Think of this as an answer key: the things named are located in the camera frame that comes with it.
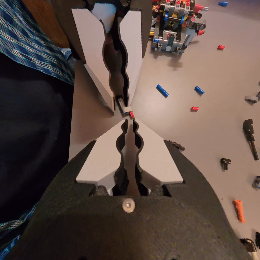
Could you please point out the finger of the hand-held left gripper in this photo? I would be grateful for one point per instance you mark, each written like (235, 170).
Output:
(89, 40)
(133, 40)

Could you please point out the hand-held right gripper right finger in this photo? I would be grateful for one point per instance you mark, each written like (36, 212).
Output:
(160, 162)

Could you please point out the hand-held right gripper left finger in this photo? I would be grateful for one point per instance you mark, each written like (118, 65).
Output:
(97, 162)

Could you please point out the short red lego pin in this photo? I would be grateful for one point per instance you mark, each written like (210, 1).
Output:
(131, 114)

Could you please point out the light grey lego connector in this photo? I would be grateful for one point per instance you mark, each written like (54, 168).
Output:
(126, 109)

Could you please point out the black lego pin connector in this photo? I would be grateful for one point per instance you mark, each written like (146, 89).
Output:
(176, 145)

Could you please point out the multicoloured lego model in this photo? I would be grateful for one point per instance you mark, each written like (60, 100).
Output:
(174, 24)

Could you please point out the small black lego connector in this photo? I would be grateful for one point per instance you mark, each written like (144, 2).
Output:
(225, 162)

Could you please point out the orange lego piece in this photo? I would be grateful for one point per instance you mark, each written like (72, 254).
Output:
(239, 211)

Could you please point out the long black lego piece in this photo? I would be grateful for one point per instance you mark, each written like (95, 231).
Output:
(248, 128)

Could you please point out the grey and blue lego piece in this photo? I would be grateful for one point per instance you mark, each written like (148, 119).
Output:
(257, 182)

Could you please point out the grey curved lego piece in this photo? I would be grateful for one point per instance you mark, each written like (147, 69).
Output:
(251, 99)

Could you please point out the person in plaid shirt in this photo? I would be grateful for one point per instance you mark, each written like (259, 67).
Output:
(30, 50)

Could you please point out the person's dark trousers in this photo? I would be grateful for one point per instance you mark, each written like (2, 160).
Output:
(30, 132)

